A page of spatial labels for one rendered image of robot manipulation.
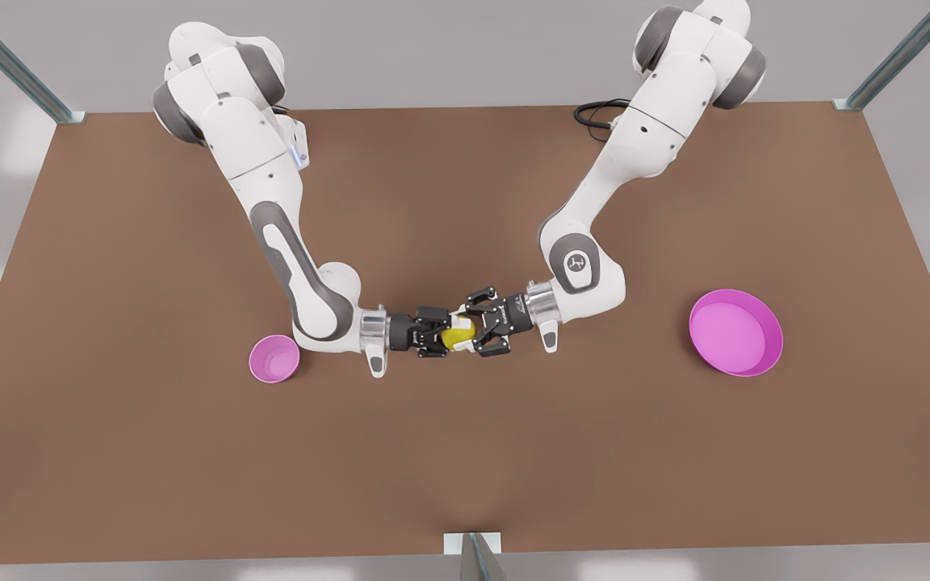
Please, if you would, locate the black cable loop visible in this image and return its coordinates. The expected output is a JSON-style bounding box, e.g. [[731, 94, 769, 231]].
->
[[573, 98, 632, 131]]

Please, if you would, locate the silver frame post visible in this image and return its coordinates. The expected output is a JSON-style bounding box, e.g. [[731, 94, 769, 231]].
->
[[443, 531, 504, 581], [832, 0, 930, 112], [0, 0, 87, 126]]

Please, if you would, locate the pink plate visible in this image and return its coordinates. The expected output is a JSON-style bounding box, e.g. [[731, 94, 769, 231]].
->
[[689, 289, 784, 378]]

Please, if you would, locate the small pink bowl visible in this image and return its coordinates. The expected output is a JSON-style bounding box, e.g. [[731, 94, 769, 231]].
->
[[249, 334, 301, 384]]

